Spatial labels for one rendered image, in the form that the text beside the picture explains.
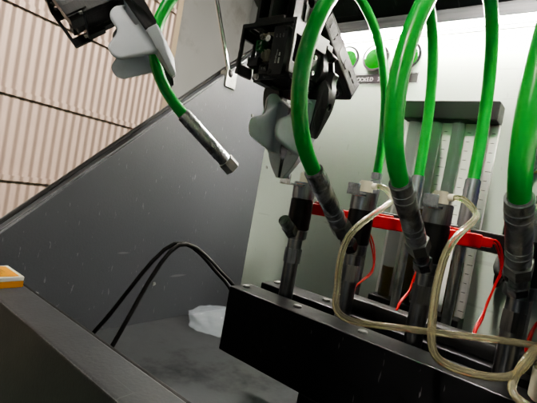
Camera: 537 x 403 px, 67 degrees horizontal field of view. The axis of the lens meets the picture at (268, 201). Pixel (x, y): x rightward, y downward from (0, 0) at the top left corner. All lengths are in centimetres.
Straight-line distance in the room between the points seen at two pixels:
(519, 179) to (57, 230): 57
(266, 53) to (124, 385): 33
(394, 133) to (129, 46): 31
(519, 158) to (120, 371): 31
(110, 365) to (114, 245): 37
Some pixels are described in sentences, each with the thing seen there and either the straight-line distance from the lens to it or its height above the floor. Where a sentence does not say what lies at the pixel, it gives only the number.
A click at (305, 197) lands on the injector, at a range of 49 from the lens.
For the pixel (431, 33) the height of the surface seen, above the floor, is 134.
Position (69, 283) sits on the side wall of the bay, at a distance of 69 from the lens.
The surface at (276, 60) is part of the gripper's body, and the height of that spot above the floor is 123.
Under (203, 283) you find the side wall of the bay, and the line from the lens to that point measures 86.
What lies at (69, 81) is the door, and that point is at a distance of 276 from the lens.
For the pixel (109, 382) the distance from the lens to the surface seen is 34.
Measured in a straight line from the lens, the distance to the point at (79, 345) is 39.
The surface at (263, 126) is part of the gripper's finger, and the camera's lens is 46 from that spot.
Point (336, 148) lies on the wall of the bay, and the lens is 82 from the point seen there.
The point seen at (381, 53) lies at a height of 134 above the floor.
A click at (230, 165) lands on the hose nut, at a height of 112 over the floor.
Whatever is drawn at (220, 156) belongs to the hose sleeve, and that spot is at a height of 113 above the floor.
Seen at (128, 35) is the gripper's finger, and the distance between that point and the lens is 50.
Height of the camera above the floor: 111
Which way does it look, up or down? 2 degrees down
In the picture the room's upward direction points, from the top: 10 degrees clockwise
